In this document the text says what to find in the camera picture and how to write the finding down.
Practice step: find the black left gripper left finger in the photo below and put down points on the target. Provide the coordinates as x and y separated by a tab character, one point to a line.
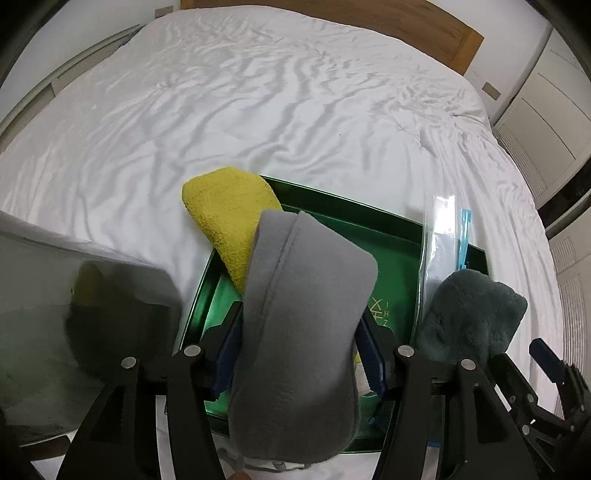
153	415

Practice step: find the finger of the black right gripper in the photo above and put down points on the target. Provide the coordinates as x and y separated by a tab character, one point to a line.
513	385
558	372

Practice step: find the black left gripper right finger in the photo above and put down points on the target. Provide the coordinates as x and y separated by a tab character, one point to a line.
452	408

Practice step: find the dark grey fleece towel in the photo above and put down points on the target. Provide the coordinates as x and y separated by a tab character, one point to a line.
471	317

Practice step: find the grey drawstring pouch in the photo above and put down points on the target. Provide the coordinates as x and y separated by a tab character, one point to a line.
293	396

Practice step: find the yellow terry towel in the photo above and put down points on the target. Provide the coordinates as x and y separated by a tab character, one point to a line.
226	205

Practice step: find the clear zip plastic bag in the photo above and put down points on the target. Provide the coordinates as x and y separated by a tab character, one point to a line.
446	235

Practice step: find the green tray box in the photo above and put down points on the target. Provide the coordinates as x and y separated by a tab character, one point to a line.
305	326

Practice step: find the white wardrobe cabinet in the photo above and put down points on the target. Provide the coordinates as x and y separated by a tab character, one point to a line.
546	131

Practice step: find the white bed sheet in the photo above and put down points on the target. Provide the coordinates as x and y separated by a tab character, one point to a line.
336	108

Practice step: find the wooden headboard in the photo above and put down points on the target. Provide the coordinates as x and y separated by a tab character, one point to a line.
428	35

